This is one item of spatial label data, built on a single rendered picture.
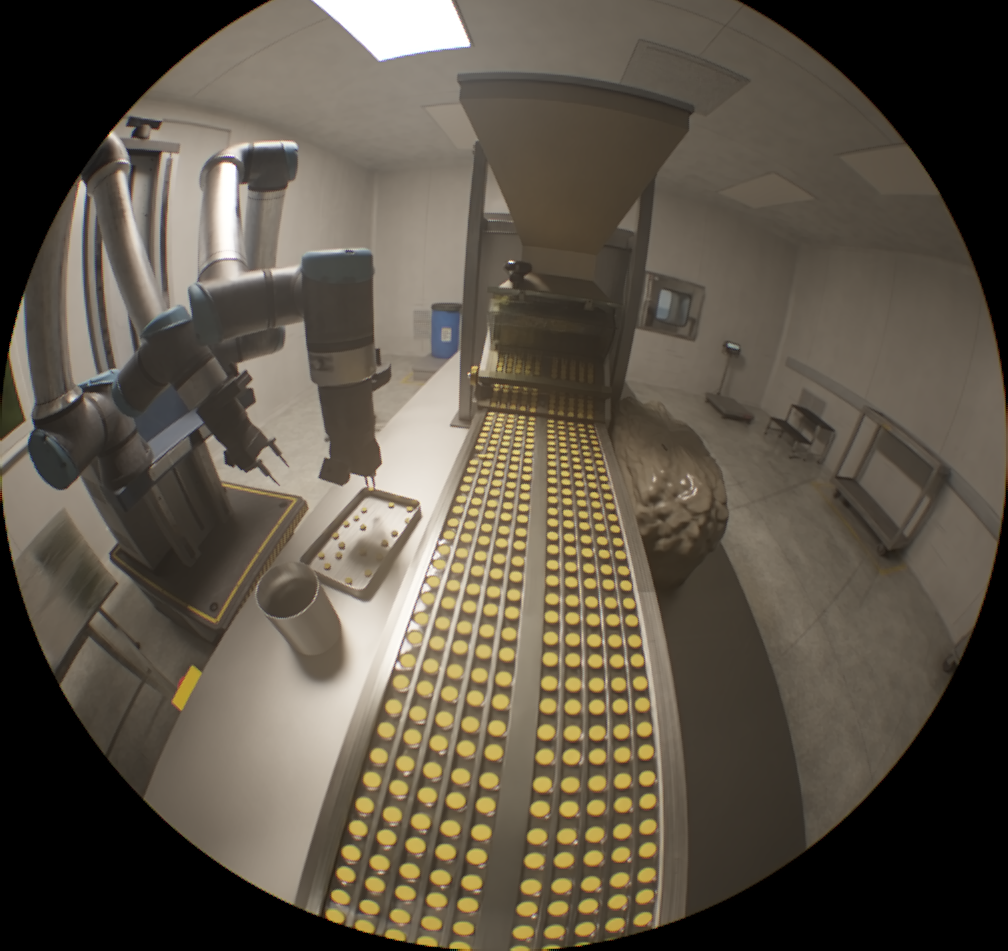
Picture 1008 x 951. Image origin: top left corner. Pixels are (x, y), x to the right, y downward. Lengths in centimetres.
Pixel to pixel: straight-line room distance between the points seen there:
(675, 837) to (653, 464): 41
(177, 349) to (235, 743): 53
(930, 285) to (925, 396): 110
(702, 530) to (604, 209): 50
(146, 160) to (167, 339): 93
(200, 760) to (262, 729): 11
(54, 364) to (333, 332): 66
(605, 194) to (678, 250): 401
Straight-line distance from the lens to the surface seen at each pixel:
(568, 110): 56
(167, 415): 126
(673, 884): 27
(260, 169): 97
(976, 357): 394
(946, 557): 383
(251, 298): 48
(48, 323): 84
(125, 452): 101
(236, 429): 61
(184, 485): 143
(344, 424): 43
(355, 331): 40
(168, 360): 60
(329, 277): 39
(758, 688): 54
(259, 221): 102
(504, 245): 86
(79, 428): 88
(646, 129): 58
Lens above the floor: 118
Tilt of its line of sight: 30 degrees down
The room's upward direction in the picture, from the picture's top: 5 degrees clockwise
